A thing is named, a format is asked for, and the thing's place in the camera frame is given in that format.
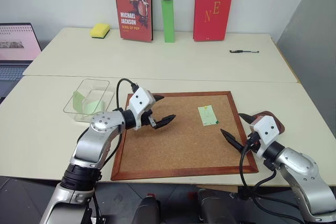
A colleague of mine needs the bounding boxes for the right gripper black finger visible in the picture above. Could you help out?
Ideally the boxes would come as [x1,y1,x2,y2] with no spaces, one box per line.
[238,112,255,125]
[220,128,246,154]

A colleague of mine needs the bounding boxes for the black ballpoint pen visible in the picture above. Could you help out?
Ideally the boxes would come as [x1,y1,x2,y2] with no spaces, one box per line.
[228,49,260,55]

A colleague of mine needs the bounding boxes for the small green-white card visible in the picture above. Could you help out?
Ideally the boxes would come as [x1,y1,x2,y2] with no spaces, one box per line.
[197,105,219,126]

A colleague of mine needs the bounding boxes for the small dark rounded shape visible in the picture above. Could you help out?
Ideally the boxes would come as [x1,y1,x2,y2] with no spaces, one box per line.
[135,194,161,224]

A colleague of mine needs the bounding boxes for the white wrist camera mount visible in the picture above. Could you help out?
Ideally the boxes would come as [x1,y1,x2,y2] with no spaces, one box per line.
[127,87,154,131]
[249,115,280,158]

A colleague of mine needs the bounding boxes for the large dark rounded shape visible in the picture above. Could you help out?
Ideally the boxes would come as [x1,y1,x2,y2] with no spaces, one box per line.
[196,188,232,224]

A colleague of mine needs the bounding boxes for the red book with gold letters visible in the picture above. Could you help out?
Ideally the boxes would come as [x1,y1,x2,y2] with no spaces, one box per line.
[192,0,236,42]

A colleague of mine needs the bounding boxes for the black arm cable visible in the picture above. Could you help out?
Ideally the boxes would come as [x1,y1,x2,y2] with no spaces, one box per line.
[115,78,139,112]
[239,140,306,224]

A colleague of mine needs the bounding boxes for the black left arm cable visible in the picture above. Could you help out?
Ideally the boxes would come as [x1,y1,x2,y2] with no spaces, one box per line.
[115,78,139,112]

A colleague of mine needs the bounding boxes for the wood-framed cork board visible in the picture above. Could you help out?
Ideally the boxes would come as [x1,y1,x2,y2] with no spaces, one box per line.
[110,90,259,182]

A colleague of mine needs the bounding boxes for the grey laptop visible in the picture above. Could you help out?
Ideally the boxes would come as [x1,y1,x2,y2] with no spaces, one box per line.
[0,22,43,99]

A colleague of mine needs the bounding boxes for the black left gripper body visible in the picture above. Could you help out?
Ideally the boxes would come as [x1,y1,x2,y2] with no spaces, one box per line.
[140,93,159,130]

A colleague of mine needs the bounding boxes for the yellow and green sponge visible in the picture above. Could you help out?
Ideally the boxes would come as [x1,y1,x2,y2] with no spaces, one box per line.
[89,23,111,39]

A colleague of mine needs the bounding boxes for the brown wooden tray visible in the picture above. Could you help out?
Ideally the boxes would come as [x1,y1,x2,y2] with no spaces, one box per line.
[253,110,286,136]

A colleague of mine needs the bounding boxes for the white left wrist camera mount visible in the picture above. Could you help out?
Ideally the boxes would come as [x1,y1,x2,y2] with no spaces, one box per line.
[127,87,154,131]

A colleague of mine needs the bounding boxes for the red Michael Jackson book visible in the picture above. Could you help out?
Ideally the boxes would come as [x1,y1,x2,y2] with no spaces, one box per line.
[112,0,154,42]

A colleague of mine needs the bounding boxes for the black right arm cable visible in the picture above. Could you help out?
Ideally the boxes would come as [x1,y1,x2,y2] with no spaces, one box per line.
[239,140,306,224]

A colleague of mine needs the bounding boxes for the clear plastic container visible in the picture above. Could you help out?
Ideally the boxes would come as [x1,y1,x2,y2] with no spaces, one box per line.
[62,78,111,123]

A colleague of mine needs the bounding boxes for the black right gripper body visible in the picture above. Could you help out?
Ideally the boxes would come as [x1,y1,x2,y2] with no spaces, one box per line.
[244,122,261,154]

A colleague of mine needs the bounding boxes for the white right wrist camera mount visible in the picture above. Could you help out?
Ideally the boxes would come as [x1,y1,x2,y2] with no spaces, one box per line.
[249,115,280,158]

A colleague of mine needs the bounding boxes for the green tube with black cap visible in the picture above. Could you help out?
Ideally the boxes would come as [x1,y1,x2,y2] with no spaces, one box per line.
[159,0,176,44]

